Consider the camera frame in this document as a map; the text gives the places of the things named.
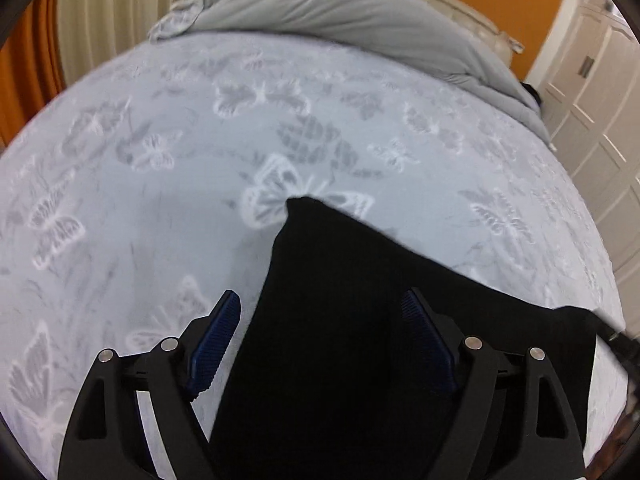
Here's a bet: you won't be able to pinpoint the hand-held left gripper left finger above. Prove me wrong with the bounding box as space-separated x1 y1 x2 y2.
57 289 242 480

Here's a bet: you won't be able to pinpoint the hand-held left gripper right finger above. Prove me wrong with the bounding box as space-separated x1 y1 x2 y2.
400 287 586 480

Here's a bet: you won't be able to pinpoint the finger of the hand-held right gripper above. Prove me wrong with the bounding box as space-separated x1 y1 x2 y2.
597 324 640 362

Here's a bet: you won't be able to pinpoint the black pants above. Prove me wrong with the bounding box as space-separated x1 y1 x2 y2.
207 196 598 480

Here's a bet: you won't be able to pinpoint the white wardrobe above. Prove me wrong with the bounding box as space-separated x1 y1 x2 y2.
542 0 640 281

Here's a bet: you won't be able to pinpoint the beige padded headboard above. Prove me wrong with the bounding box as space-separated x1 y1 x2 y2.
417 0 526 68

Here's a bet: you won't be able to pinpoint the orange curtain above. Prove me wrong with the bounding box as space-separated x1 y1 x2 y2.
0 0 66 151

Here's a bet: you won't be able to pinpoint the grey duvet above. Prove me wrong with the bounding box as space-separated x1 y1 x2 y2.
147 0 556 148

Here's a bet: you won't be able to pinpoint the cream curtain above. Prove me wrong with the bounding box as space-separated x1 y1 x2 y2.
55 0 221 93

